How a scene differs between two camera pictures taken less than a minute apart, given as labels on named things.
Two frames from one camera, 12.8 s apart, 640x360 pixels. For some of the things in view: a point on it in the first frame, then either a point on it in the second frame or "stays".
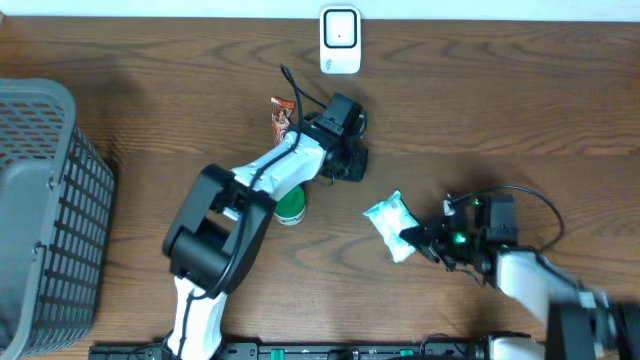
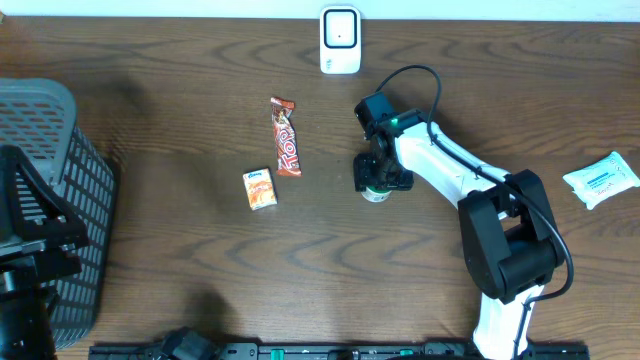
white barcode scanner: x=340 y=40 stays
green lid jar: x=289 y=208 -> x=379 y=185
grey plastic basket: x=57 y=193 stays
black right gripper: x=427 y=237 -> x=360 y=167
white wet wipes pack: x=391 y=217 -> x=602 y=180
